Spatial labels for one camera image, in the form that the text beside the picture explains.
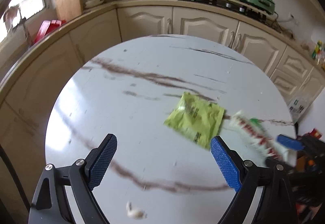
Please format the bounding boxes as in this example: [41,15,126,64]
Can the kitchen window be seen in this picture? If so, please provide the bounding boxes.
[0,0,50,44]

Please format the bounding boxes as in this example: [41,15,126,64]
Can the green snack packet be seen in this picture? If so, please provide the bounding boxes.
[164,92,226,149]

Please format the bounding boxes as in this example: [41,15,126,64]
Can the cream base cabinets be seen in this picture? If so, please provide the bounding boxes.
[0,6,325,214]

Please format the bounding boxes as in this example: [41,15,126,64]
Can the black appliance power cord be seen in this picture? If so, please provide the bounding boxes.
[273,11,297,42]

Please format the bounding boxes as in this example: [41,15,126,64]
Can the white rice bag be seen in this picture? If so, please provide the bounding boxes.
[288,97,315,123]

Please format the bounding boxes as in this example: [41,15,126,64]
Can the round white marble table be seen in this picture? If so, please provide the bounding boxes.
[45,34,297,224]

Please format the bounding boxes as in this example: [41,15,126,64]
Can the cluster of condiment bottles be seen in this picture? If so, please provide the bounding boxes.
[311,40,325,70]

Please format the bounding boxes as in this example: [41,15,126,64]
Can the green electric cooking pot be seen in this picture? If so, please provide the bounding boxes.
[237,0,276,15]

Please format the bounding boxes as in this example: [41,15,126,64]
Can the beige countertop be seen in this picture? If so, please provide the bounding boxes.
[0,0,325,93]

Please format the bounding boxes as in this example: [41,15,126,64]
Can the metal sink faucet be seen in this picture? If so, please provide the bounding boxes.
[4,6,32,47]

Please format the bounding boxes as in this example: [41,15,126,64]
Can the wooden cutting board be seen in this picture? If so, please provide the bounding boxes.
[54,0,83,22]

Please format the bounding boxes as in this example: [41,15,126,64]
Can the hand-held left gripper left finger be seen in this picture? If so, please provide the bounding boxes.
[28,133,118,224]

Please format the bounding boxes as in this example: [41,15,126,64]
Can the small white tissue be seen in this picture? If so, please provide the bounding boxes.
[126,202,148,220]

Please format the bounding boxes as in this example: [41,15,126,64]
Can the red dish basket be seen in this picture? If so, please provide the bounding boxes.
[34,20,67,43]

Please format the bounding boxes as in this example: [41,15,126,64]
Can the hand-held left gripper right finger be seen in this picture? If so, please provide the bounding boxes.
[210,136,297,224]

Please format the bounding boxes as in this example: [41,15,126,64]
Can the red and white snack packet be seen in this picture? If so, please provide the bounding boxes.
[229,110,296,166]

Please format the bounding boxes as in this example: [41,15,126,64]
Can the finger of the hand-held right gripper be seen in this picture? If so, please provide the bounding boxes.
[264,157,295,176]
[277,134,325,161]

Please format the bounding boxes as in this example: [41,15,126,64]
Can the stack of white bowls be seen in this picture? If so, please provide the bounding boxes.
[85,0,104,9]

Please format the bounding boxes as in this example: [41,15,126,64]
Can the black gas stove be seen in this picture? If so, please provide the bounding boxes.
[178,0,282,33]

